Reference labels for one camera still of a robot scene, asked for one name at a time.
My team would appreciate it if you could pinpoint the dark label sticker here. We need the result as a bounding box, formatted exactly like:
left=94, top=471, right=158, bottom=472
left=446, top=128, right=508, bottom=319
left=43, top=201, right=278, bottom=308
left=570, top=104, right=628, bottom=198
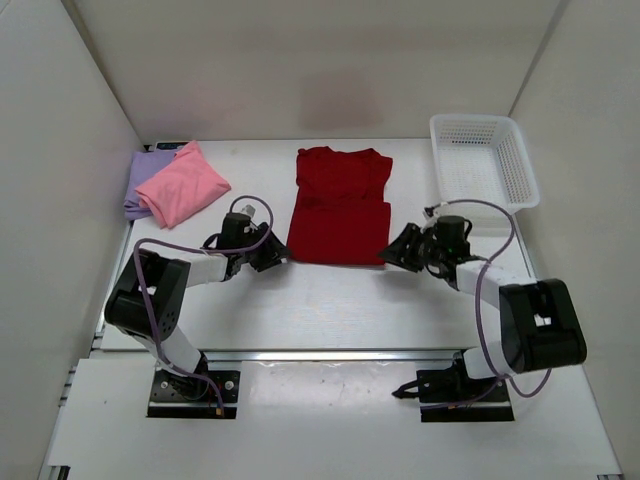
left=154, top=142, right=188, bottom=151

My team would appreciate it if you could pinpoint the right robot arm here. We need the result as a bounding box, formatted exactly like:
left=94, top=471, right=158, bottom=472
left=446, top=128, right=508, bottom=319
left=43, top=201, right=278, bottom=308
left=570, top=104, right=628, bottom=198
left=379, top=215, right=587, bottom=400

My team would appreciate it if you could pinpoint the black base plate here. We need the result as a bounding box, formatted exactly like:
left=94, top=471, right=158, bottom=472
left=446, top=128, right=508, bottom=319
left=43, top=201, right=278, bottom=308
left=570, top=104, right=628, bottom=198
left=392, top=366, right=515, bottom=423
left=147, top=369, right=241, bottom=420

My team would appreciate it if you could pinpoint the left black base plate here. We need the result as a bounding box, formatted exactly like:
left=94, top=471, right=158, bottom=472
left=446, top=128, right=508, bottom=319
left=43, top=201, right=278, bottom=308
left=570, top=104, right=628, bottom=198
left=147, top=369, right=241, bottom=420

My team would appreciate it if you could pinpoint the pink t shirt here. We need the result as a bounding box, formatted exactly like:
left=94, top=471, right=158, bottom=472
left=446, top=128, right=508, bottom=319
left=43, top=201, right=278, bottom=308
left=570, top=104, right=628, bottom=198
left=135, top=140, right=231, bottom=229

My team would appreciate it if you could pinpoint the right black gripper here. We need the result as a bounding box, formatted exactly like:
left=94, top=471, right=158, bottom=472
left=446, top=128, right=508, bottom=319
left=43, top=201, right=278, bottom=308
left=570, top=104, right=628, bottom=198
left=379, top=224, right=447, bottom=273

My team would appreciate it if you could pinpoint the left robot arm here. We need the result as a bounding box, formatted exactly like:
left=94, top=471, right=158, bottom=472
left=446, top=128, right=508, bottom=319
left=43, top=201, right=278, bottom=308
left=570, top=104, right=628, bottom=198
left=104, top=205, right=290, bottom=400

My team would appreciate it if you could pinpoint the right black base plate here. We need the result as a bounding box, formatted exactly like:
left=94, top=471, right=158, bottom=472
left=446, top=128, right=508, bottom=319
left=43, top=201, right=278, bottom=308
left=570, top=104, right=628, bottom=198
left=392, top=366, right=515, bottom=423

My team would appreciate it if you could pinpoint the aluminium rail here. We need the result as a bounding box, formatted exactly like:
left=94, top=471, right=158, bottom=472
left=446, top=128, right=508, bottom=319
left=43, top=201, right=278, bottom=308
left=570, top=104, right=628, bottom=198
left=205, top=349, right=457, bottom=363

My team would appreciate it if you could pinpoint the purple t shirt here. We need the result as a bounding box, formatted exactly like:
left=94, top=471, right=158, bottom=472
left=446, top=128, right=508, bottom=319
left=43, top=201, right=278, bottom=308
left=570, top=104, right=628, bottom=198
left=123, top=150, right=176, bottom=221

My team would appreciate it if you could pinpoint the red t shirt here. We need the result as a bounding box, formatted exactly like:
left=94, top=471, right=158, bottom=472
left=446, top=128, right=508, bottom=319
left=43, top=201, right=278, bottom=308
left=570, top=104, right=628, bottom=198
left=287, top=146, right=393, bottom=267

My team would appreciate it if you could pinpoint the white plastic laundry basket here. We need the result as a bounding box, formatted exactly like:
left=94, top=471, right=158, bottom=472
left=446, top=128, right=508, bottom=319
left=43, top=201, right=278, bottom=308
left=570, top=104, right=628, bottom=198
left=429, top=114, right=540, bottom=214

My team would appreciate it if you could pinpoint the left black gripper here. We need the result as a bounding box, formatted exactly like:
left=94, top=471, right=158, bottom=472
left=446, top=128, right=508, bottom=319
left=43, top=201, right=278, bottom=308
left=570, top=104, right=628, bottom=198
left=237, top=221, right=292, bottom=272

